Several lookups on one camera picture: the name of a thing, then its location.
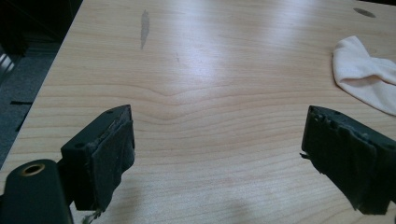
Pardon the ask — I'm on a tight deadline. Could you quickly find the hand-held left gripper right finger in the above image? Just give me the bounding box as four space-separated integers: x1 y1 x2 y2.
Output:
300 105 396 216

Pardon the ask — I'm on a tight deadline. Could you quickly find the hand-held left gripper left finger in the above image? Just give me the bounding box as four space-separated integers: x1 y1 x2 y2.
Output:
57 104 136 213

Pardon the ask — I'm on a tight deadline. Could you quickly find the white sock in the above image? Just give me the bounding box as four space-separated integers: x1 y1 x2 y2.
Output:
332 35 396 117

